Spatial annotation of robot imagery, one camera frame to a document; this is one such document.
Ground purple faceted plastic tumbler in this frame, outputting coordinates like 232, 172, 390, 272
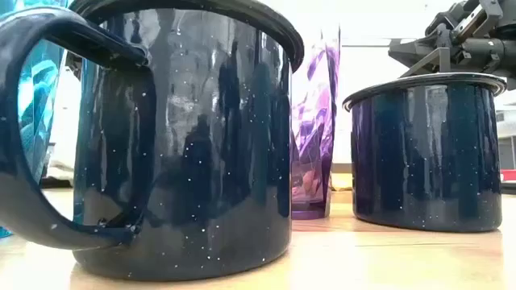
290, 23, 342, 221

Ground teal faceted plastic tumbler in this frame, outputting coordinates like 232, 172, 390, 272
0, 0, 84, 239

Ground dark blue speckled enamel mug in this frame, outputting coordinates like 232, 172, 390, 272
0, 0, 306, 283
342, 72, 508, 234

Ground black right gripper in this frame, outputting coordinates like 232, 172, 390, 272
389, 0, 516, 90

